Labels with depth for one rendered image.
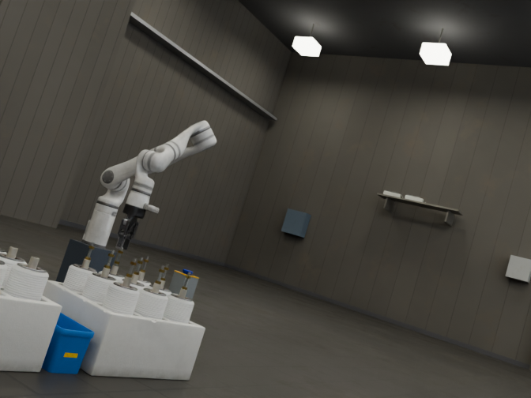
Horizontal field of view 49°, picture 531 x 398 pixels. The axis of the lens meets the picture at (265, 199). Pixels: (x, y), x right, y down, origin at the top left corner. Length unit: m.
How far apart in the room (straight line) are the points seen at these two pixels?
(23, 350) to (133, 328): 0.33
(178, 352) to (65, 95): 6.56
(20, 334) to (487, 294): 10.10
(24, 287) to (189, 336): 0.59
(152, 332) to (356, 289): 10.20
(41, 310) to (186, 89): 10.13
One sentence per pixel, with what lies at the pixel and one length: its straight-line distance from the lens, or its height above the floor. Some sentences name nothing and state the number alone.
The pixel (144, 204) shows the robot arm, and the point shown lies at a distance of 2.05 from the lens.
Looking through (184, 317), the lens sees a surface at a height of 0.20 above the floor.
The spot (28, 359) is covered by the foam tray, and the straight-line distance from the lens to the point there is 1.65.
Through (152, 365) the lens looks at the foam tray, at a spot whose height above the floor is 0.04.
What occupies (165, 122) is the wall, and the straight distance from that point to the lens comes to 11.25.
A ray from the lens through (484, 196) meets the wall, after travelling 11.54.
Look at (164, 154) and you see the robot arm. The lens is 2.06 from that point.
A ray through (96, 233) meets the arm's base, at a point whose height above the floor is 0.35.
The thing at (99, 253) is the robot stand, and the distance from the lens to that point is 2.42.
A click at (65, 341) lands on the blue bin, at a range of 1.69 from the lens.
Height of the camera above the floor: 0.46
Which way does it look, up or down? 6 degrees up
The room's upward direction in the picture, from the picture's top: 17 degrees clockwise
